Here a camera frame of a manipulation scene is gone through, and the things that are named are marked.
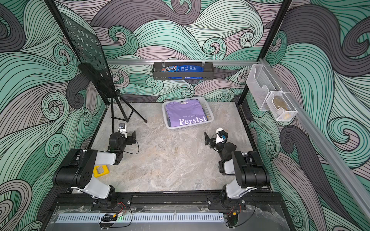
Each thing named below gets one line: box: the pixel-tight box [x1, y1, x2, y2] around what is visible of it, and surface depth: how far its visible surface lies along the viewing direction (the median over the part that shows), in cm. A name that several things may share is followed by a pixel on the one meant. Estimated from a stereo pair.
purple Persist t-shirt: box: [165, 99, 208, 128], surface depth 104 cm
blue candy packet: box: [160, 64, 205, 73], surface depth 94 cm
